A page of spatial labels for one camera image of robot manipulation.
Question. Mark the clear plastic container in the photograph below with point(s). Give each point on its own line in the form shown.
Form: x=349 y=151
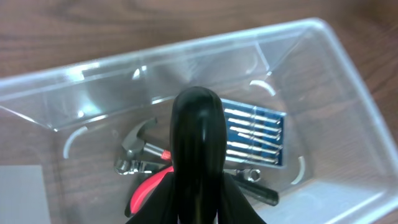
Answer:
x=62 y=128

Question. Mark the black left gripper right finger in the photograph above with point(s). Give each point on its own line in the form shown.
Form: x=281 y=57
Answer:
x=234 y=208

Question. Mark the chrome combination wrench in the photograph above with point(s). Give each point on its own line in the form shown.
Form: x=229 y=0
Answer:
x=124 y=167

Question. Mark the black yellow screwdriver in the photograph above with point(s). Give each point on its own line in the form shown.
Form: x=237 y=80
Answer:
x=198 y=145

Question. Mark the blue precision screwdriver set case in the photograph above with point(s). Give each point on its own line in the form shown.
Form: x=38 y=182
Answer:
x=255 y=134

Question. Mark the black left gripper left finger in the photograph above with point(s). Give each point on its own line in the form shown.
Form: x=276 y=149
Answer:
x=160 y=206

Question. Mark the red-handled pliers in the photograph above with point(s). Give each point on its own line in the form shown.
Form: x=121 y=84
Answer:
x=143 y=190

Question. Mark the small red-handled claw hammer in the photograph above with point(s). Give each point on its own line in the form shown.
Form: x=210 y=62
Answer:
x=136 y=148

